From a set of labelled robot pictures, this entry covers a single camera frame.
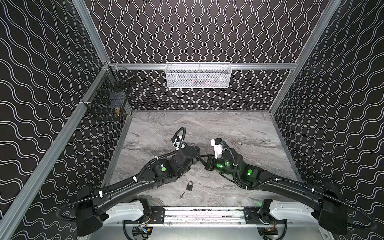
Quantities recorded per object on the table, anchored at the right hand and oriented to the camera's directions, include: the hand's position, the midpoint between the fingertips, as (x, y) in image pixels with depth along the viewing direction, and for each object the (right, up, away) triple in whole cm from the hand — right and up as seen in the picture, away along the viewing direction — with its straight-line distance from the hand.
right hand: (197, 157), depth 72 cm
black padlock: (-4, -18, +12) cm, 22 cm away
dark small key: (-8, -23, +10) cm, 26 cm away
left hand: (+3, +3, -2) cm, 5 cm away
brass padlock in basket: (-44, +23, +10) cm, 51 cm away
